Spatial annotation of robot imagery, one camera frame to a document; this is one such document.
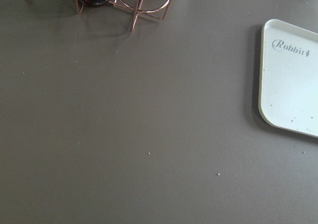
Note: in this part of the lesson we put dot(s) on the copper wire bottle rack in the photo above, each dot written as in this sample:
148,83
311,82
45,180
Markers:
158,13

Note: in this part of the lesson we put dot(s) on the cream rabbit tray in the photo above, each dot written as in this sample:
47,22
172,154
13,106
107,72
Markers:
288,78

